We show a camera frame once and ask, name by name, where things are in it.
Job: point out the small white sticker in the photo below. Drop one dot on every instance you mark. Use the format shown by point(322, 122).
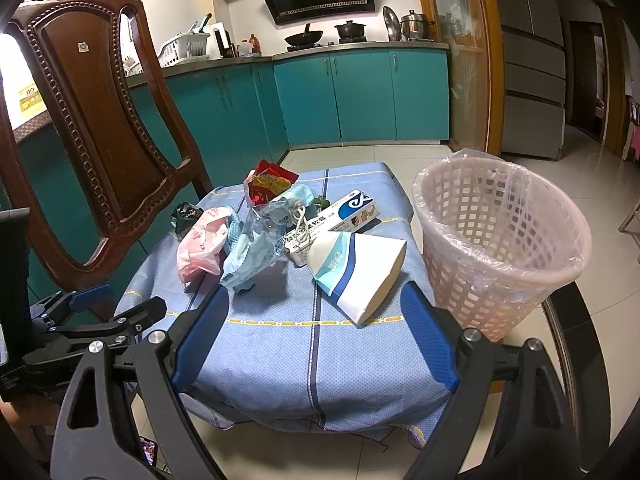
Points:
point(83, 48)

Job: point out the blue checked tablecloth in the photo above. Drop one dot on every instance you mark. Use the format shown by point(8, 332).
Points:
point(280, 350)

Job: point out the pink plastic bag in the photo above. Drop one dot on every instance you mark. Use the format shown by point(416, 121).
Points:
point(200, 245)

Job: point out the steel stock pot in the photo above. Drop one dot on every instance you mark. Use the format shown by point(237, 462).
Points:
point(416, 25)

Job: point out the white blue tissue packet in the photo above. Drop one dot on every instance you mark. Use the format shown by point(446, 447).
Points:
point(360, 270)

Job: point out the white kitchen appliance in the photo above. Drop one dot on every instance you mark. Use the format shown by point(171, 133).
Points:
point(219, 40)

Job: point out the blue face mask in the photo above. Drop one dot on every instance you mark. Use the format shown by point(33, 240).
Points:
point(250, 260)

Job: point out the small green wrapper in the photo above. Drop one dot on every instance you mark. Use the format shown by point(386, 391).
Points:
point(321, 203)

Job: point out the pink plastic wastebasket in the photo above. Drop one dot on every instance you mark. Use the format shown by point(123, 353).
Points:
point(465, 300)

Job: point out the teal kitchen cabinets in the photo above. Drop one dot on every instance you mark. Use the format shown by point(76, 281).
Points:
point(360, 95)

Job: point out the grey refrigerator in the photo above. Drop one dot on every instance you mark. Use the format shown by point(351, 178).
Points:
point(530, 60)

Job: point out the black wok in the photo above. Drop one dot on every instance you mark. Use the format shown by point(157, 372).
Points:
point(305, 37)

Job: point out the clear plastic bin liner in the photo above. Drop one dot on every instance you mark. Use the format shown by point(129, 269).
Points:
point(555, 245)

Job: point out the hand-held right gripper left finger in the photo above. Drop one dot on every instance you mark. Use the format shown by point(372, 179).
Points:
point(200, 340)

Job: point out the white dish rack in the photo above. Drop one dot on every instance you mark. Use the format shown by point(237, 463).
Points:
point(182, 50)

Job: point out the smartphone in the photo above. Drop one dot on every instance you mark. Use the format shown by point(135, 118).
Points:
point(149, 452)

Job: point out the gas stove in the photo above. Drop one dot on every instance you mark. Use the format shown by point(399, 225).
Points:
point(330, 46)

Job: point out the white blue ointment box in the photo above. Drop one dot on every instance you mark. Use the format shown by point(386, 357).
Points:
point(350, 210)

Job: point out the yellow sticker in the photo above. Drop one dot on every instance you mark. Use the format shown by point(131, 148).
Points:
point(30, 102)

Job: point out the carved brown wooden chair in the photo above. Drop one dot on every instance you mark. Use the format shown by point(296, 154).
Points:
point(75, 85)

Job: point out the red snack wrapper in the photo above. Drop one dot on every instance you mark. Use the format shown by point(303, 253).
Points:
point(267, 180)

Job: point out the black cooking pot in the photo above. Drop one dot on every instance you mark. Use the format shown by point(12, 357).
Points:
point(350, 31)

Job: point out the dark green wrapper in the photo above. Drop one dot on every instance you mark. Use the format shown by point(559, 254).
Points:
point(185, 215)

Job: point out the brown bottle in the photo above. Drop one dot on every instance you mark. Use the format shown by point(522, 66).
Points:
point(255, 45)

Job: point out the steel pot lid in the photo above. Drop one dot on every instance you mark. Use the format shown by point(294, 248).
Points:
point(391, 22)

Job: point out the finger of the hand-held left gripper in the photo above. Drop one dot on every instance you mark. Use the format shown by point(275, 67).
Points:
point(142, 312)
point(90, 297)

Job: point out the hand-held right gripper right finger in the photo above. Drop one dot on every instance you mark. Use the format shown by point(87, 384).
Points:
point(430, 340)

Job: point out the wood framed glass door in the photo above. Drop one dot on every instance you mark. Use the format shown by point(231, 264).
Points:
point(465, 60)

